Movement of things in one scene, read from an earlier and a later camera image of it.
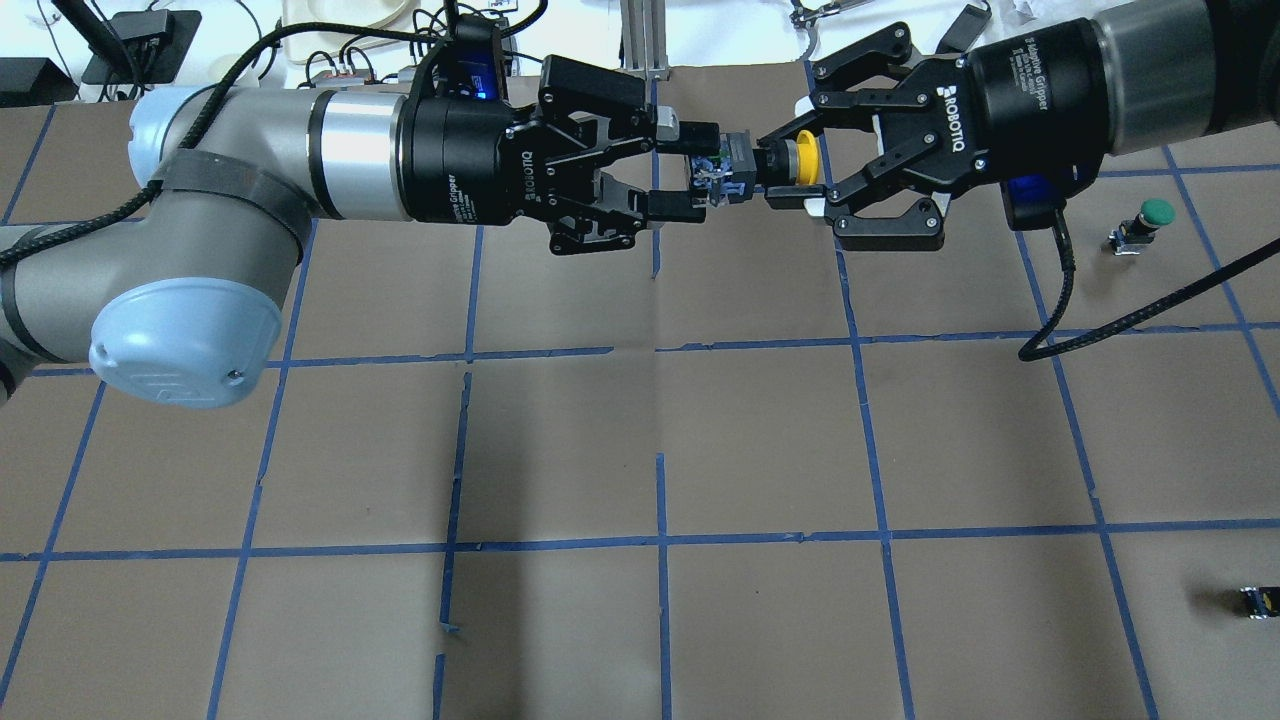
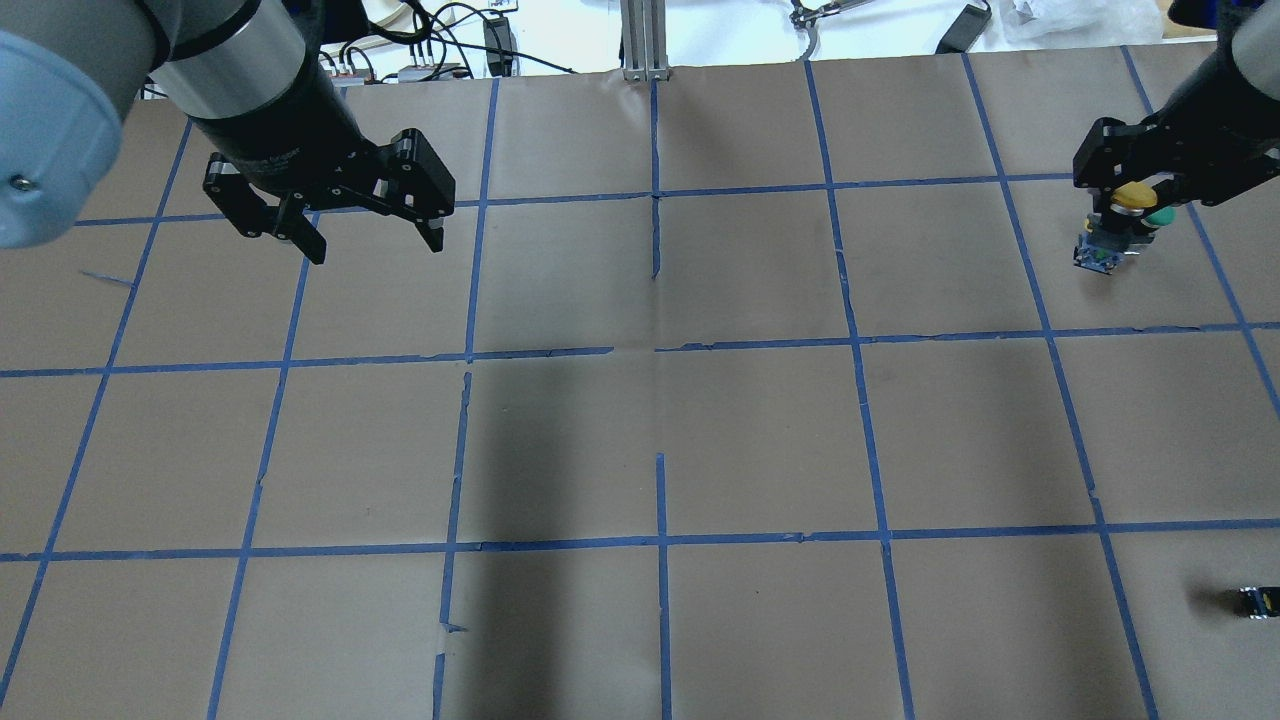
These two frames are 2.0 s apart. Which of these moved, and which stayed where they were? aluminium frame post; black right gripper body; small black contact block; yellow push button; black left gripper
Moved: black right gripper body; black left gripper; yellow push button
Stayed: aluminium frame post; small black contact block
